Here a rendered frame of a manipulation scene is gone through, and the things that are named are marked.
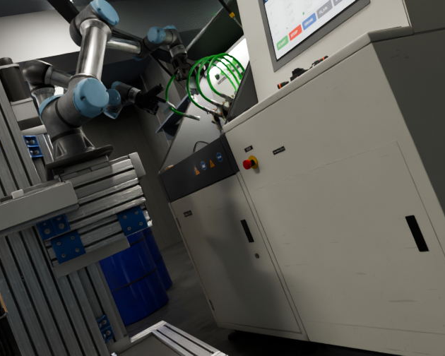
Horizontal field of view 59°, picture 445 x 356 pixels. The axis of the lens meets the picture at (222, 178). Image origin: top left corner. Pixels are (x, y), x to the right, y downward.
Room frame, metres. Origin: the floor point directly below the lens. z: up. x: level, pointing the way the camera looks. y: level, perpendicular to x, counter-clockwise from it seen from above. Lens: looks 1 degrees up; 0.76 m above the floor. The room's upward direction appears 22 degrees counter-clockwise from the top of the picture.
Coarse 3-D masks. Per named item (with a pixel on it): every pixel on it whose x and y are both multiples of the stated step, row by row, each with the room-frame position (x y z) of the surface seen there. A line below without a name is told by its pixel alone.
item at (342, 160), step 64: (256, 0) 1.62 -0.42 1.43; (384, 0) 1.15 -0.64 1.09; (256, 64) 1.66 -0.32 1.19; (384, 64) 0.97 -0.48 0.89; (256, 128) 1.39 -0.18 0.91; (320, 128) 1.17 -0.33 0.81; (384, 128) 1.01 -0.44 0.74; (256, 192) 1.50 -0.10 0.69; (320, 192) 1.25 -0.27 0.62; (384, 192) 1.07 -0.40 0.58; (320, 256) 1.34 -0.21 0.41; (384, 256) 1.14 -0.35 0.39; (320, 320) 1.45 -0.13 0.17; (384, 320) 1.21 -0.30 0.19
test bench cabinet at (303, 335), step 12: (240, 180) 1.55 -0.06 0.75; (192, 192) 1.92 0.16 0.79; (168, 204) 2.11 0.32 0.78; (252, 204) 1.54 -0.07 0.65; (180, 228) 2.10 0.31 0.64; (264, 240) 1.56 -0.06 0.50; (276, 264) 1.55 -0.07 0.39; (204, 288) 2.10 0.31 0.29; (228, 324) 2.01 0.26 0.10; (300, 324) 1.55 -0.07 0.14; (228, 336) 2.07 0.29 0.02; (264, 336) 1.92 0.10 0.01; (276, 336) 1.84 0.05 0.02; (288, 336) 1.64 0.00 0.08; (300, 336) 1.57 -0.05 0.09; (312, 348) 1.59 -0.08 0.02
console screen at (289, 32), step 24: (264, 0) 1.58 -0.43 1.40; (288, 0) 1.47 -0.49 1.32; (312, 0) 1.37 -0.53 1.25; (336, 0) 1.29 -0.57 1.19; (360, 0) 1.21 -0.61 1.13; (264, 24) 1.59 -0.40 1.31; (288, 24) 1.48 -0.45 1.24; (312, 24) 1.38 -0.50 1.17; (336, 24) 1.29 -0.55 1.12; (288, 48) 1.49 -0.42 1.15
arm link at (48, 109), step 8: (56, 96) 1.34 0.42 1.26; (48, 104) 1.33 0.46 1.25; (56, 104) 1.31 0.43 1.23; (40, 112) 1.35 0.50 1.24; (48, 112) 1.33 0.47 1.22; (56, 112) 1.31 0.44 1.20; (48, 120) 1.33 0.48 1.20; (56, 120) 1.32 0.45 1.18; (64, 120) 1.31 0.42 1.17; (48, 128) 1.34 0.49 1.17; (56, 128) 1.33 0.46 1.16; (64, 128) 1.33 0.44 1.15; (72, 128) 1.34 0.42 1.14; (80, 128) 1.37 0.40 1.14
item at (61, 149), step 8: (56, 136) 1.33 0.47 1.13; (64, 136) 1.33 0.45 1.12; (72, 136) 1.34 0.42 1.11; (80, 136) 1.35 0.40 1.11; (56, 144) 1.33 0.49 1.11; (64, 144) 1.32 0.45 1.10; (72, 144) 1.32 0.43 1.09; (80, 144) 1.33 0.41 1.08; (88, 144) 1.37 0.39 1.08; (56, 152) 1.33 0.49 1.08; (64, 152) 1.32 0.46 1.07; (72, 152) 1.31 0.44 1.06; (80, 152) 1.32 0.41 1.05; (56, 160) 1.33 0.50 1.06
